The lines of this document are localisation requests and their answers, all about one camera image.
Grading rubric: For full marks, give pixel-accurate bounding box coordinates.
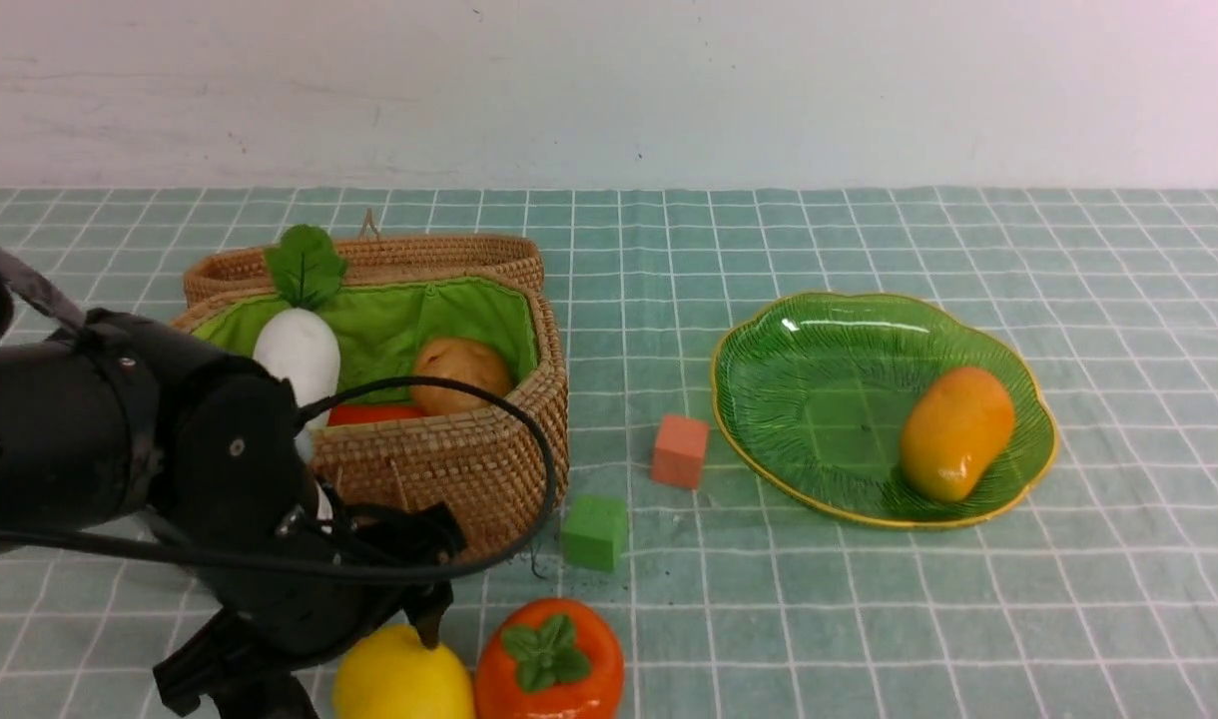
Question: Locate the woven rattan basket lid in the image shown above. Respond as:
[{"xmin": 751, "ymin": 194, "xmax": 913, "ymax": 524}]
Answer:
[{"xmin": 181, "ymin": 210, "xmax": 546, "ymax": 307}]

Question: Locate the green checkered tablecloth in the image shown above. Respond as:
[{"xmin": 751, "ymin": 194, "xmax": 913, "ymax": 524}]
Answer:
[{"xmin": 0, "ymin": 186, "xmax": 1218, "ymax": 718}]

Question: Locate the orange toy persimmon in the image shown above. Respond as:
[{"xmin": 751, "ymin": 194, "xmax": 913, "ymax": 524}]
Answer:
[{"xmin": 475, "ymin": 597, "xmax": 626, "ymax": 718}]

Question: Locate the green glass leaf plate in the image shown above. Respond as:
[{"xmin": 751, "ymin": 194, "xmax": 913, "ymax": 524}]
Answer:
[{"xmin": 710, "ymin": 292, "xmax": 1060, "ymax": 529}]

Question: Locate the orange foam cube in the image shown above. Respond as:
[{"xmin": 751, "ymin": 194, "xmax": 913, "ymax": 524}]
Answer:
[{"xmin": 650, "ymin": 413, "xmax": 710, "ymax": 491}]

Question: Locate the woven rattan basket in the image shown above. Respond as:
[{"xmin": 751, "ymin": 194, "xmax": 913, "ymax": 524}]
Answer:
[{"xmin": 175, "ymin": 272, "xmax": 569, "ymax": 561}]

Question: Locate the orange yellow toy mango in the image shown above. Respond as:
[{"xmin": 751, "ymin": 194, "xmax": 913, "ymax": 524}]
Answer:
[{"xmin": 900, "ymin": 366, "xmax": 1016, "ymax": 502}]

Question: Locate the orange toy carrot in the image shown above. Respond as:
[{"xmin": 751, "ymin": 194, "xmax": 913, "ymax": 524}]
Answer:
[{"xmin": 326, "ymin": 403, "xmax": 426, "ymax": 427}]

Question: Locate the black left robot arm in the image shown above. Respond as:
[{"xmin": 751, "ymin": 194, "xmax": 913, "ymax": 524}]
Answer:
[{"xmin": 0, "ymin": 311, "xmax": 463, "ymax": 718}]

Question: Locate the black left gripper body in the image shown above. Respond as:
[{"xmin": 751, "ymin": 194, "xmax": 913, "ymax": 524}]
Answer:
[{"xmin": 156, "ymin": 373, "xmax": 466, "ymax": 667}]

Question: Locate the green foam cube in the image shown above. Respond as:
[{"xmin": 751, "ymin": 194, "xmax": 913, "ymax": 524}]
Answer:
[{"xmin": 560, "ymin": 494, "xmax": 628, "ymax": 573}]

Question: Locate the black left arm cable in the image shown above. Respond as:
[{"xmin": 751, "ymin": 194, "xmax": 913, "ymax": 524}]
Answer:
[{"xmin": 0, "ymin": 214, "xmax": 559, "ymax": 585}]

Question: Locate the brown toy potato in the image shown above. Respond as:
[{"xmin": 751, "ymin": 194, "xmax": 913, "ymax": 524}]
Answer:
[{"xmin": 409, "ymin": 338, "xmax": 516, "ymax": 416}]

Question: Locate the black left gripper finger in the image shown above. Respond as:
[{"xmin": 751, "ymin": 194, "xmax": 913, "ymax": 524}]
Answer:
[
  {"xmin": 404, "ymin": 583, "xmax": 454, "ymax": 650},
  {"xmin": 153, "ymin": 609, "xmax": 318, "ymax": 718}
]

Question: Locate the white toy radish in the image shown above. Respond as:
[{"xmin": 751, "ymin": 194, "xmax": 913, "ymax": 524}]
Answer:
[{"xmin": 253, "ymin": 224, "xmax": 348, "ymax": 406}]

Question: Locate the yellow toy lemon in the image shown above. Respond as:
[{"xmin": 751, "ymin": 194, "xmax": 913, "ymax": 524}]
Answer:
[{"xmin": 333, "ymin": 624, "xmax": 476, "ymax": 718}]

